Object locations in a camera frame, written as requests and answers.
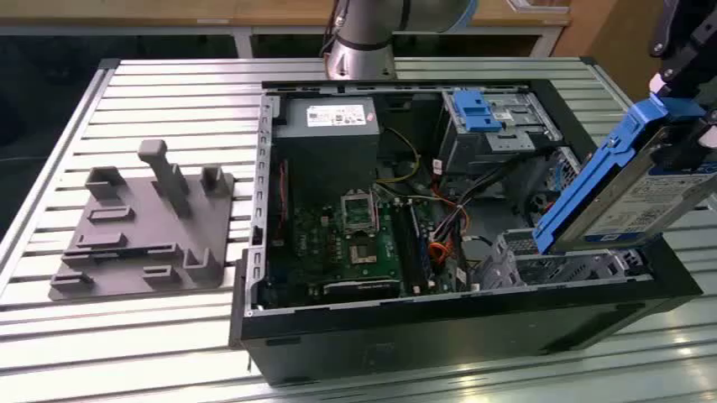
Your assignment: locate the red yellow power wire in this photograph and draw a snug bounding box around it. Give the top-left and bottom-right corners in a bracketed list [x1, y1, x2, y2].
[429, 203, 472, 244]

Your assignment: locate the black cable bundle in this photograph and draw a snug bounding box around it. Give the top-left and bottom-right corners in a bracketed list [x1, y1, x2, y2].
[441, 154, 550, 211]

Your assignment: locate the black PC case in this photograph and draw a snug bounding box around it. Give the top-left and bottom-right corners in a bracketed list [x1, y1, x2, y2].
[226, 78, 704, 386]

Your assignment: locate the hard disk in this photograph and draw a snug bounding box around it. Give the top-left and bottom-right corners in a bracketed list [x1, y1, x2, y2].
[531, 94, 717, 256]

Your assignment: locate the grey power supply unit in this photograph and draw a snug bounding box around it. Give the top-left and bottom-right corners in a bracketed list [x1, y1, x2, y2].
[273, 97, 381, 207]

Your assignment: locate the CPU socket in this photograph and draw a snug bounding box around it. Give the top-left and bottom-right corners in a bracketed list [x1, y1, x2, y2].
[345, 241, 385, 268]

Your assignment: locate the silver perforated drive cage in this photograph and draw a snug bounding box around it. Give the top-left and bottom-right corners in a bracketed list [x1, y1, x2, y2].
[441, 90, 564, 169]

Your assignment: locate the grey parts rack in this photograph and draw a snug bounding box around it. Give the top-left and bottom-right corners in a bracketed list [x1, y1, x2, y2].
[47, 139, 236, 301]

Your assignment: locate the blue plastic drive bracket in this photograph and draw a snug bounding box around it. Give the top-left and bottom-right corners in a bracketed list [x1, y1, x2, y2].
[451, 91, 503, 133]

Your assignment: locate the metal socket cover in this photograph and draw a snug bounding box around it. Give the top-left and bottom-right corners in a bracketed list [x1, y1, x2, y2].
[339, 189, 379, 236]

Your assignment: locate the wooden workbench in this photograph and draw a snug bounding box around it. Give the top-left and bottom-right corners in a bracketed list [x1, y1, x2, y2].
[0, 0, 572, 58]

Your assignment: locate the silver disk bay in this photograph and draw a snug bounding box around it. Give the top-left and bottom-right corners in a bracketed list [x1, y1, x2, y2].
[475, 228, 654, 290]

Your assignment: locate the black graphics card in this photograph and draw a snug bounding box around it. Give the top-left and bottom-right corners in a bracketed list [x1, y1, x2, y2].
[321, 279, 401, 299]

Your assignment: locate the orange wire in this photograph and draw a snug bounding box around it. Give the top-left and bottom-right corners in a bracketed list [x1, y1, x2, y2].
[428, 241, 449, 270]

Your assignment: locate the green motherboard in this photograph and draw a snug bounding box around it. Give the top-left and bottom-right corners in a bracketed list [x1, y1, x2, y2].
[266, 196, 465, 299]

